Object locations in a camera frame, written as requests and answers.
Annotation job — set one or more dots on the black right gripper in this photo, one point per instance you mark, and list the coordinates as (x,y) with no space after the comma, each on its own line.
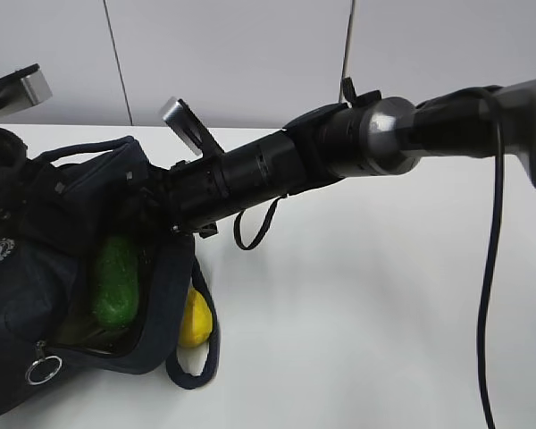
(195,194)

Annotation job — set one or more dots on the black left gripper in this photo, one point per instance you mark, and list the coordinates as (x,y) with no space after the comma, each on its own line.
(16,175)

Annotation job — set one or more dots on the navy blue lunch bag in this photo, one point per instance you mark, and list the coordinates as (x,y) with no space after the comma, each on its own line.
(81,195)

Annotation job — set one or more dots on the yellow lemon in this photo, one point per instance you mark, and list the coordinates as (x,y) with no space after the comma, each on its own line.
(197,321)

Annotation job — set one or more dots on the dark green cucumber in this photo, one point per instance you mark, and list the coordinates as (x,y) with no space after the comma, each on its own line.
(116,285)

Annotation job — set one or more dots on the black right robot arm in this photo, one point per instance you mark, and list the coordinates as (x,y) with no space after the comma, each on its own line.
(369,135)

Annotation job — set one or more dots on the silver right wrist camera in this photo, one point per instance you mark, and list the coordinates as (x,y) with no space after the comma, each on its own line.
(176,114)

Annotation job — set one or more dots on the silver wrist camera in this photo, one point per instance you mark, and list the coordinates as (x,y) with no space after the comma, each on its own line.
(176,114)
(23,89)

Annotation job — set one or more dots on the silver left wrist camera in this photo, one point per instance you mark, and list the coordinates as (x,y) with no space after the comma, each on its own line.
(23,89)

